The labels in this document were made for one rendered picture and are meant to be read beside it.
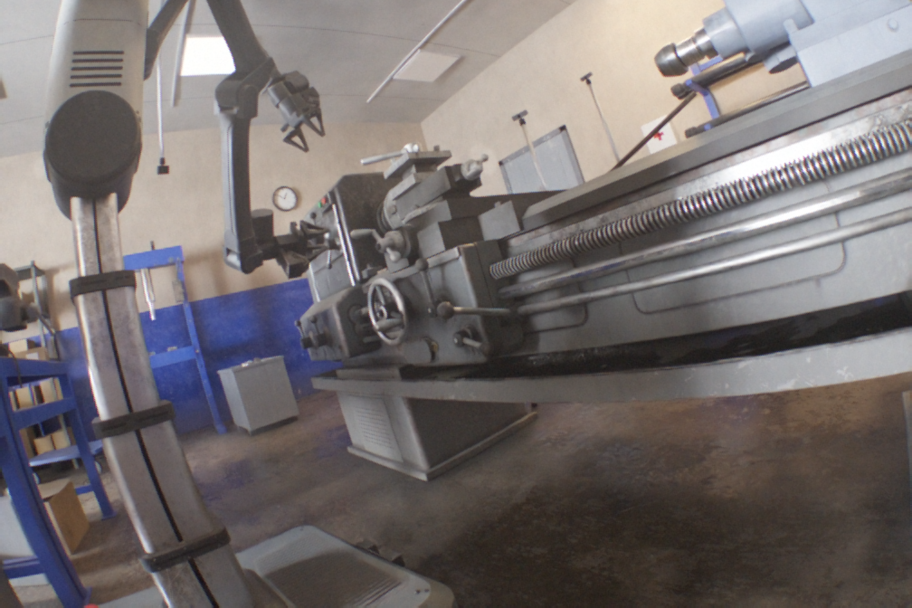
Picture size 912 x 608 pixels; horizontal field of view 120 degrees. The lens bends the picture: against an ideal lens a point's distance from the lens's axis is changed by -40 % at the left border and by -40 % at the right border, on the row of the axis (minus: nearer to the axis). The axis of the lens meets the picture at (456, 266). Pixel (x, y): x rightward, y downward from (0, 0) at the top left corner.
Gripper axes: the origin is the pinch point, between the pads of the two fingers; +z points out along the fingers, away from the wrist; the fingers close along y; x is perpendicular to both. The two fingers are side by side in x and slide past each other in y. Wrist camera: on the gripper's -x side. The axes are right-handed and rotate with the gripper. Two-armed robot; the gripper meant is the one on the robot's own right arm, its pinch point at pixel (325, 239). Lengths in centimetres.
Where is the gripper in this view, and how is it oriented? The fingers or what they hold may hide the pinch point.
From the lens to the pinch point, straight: 116.3
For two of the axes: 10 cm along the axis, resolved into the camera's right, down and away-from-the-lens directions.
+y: 2.7, -7.9, -5.5
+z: 7.6, -1.7, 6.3
